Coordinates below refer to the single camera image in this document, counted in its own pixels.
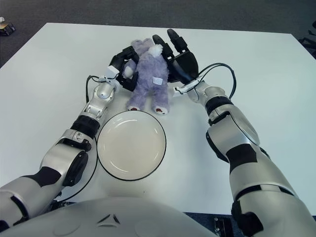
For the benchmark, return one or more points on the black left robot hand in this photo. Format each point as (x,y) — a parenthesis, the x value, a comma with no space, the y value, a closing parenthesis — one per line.
(118,60)

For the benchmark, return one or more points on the white left wrist connector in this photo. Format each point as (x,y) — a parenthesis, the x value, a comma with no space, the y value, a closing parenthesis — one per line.
(112,71)

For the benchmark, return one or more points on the black and yellow box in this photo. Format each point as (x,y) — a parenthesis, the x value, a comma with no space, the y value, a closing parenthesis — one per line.
(7,29)

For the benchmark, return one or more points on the white plate with black rim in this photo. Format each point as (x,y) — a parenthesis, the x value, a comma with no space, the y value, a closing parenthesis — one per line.
(130,145)

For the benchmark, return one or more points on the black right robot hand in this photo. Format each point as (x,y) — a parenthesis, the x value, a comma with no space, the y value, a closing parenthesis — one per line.
(185,65)

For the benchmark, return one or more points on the purple plush bear doll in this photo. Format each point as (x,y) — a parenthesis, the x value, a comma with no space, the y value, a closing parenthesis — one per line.
(148,74)

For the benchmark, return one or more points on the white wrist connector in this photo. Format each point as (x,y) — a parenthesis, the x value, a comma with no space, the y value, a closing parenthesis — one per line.
(112,71)
(180,90)

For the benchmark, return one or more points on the white right wrist connector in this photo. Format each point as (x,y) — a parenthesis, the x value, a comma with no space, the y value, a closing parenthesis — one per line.
(180,90)

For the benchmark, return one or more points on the grey robot torso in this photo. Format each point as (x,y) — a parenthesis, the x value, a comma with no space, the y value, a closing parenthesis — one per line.
(111,222)

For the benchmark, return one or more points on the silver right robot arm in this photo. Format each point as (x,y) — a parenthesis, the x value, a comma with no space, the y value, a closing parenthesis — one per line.
(234,138)

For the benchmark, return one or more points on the black office chair base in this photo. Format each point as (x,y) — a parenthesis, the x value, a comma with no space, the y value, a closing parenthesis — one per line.
(309,42)

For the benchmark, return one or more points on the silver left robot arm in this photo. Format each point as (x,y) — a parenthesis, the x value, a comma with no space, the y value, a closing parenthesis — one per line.
(61,160)

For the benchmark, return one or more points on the metal bracket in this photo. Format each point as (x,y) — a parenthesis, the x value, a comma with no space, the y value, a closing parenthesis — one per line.
(219,225)

